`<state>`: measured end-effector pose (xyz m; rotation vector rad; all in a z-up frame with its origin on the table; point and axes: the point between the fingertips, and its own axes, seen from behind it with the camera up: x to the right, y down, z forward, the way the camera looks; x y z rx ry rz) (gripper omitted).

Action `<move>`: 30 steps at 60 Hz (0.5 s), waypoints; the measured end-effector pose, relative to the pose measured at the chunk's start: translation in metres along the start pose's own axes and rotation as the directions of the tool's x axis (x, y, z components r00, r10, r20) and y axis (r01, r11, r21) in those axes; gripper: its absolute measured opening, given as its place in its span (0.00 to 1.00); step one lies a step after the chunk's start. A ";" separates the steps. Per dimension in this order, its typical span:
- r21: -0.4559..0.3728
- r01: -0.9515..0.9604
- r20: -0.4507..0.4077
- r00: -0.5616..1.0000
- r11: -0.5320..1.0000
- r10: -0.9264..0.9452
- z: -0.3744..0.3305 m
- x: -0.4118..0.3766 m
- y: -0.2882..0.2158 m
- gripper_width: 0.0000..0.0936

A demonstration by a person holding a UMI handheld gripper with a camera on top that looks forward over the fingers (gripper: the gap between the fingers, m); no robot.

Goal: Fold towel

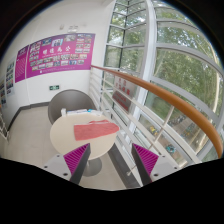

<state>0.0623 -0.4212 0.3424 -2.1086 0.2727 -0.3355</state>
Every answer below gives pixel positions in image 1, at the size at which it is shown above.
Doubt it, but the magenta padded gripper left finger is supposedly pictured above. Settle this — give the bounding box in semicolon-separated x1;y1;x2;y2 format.
42;142;92;186

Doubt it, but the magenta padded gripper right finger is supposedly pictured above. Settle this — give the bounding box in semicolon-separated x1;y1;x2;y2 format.
130;143;182;187

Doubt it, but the red folded towel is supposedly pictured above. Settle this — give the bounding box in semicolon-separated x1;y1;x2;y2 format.
74;120;119;141

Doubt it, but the round cream table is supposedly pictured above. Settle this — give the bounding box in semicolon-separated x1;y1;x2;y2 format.
50;112;119;177

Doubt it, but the white metal railing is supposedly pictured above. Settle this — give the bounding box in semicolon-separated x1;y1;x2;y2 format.
90;68;201;168

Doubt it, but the white box on table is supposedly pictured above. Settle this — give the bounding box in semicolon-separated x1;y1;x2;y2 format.
61;108;103;116

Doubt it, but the grey round-back chair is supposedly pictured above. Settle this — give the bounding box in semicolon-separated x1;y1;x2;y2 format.
48;89;96;124

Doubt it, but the red and white notice sign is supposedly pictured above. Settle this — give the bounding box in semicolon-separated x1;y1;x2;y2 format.
112;76;136;112

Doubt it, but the green exit sign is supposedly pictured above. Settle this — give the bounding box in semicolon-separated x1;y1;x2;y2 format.
49;85;60;91

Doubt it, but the orange wooden handrail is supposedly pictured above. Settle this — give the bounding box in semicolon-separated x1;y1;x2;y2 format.
92;65;223;158

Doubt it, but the large magenta wall poster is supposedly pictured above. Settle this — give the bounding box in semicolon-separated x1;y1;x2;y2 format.
26;33;95;78

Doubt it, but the white photo poster left wall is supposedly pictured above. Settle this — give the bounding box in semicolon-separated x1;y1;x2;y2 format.
6;60;15;96

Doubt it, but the narrow magenta wall poster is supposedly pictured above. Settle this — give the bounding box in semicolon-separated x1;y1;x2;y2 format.
15;46;29;82

